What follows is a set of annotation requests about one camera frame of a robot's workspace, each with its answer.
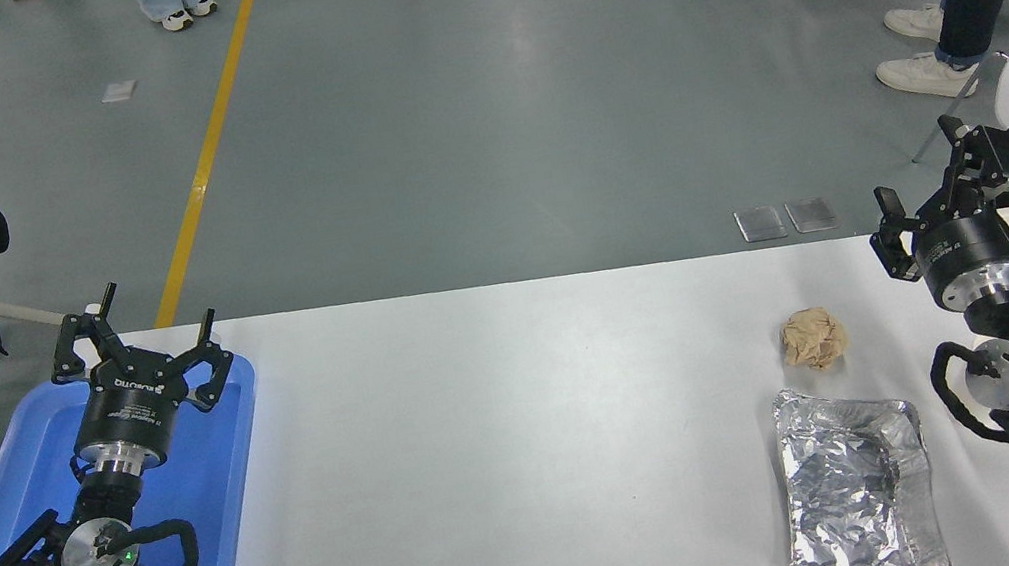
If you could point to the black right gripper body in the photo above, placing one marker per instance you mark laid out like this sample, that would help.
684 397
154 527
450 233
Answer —
964 246

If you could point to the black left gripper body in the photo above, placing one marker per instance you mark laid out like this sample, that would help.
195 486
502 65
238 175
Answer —
125 409

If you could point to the metal floor plate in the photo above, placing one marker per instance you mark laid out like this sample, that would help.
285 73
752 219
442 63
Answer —
811 214
760 223

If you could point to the crumpled tan paper ball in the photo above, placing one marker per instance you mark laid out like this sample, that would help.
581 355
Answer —
813 338

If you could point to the silver foil tray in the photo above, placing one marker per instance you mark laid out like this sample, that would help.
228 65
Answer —
851 491

